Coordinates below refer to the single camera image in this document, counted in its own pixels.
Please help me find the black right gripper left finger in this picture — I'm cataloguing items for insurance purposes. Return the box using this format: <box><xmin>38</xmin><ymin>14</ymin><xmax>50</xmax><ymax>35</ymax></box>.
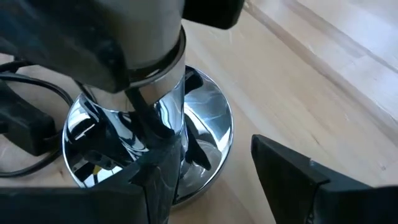
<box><xmin>0</xmin><ymin>138</ymin><xmax>183</xmax><ymax>224</ymax></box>

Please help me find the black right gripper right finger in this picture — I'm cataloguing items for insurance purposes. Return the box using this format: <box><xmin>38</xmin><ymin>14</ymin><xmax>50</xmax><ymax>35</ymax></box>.
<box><xmin>250</xmin><ymin>134</ymin><xmax>398</xmax><ymax>224</ymax></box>

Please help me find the chrome lamp socket base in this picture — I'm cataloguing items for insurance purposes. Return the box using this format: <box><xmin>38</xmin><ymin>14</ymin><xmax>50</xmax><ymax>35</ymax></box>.
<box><xmin>61</xmin><ymin>27</ymin><xmax>234</xmax><ymax>208</ymax></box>

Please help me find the black lamp power cord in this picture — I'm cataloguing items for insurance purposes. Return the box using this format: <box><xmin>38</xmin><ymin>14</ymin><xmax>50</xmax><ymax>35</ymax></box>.
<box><xmin>0</xmin><ymin>60</ymin><xmax>75</xmax><ymax>179</ymax></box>

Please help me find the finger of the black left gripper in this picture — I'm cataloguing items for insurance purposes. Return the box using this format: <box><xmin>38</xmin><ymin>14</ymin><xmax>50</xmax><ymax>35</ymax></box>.
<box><xmin>0</xmin><ymin>0</ymin><xmax>131</xmax><ymax>93</ymax></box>
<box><xmin>182</xmin><ymin>0</ymin><xmax>246</xmax><ymax>30</ymax></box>

